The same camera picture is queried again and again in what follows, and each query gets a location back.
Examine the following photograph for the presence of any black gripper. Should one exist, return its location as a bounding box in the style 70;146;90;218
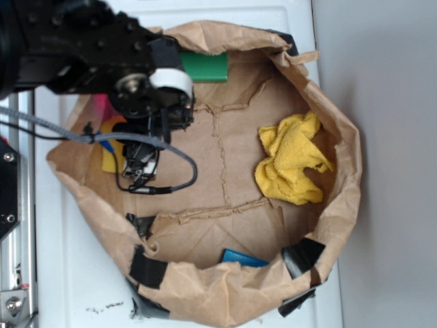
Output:
109;68;195;181

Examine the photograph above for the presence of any yellow sponge with green scourer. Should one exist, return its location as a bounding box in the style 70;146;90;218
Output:
99;115;126;174

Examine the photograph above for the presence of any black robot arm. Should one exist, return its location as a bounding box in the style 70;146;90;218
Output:
1;1;195;187

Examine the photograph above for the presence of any green rectangular block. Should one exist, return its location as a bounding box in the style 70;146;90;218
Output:
180;51;228;83

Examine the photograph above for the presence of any yellow microfibre cloth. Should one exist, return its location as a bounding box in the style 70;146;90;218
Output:
254;111;335;206

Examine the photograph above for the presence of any brown paper bag basket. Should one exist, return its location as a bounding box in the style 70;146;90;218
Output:
47;20;363;327

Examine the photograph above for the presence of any blue rectangular block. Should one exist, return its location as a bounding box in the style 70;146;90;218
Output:
221;249;269;268

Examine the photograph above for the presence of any white plastic tray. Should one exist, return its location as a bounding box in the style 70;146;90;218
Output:
33;0;345;328

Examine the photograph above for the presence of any grey braided cable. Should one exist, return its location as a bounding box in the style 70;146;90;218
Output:
0;106;199;196

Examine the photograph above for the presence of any black metal bracket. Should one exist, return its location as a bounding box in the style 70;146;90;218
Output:
0;137;20;242

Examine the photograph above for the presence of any aluminium frame rail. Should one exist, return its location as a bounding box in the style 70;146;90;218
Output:
0;92;39;328

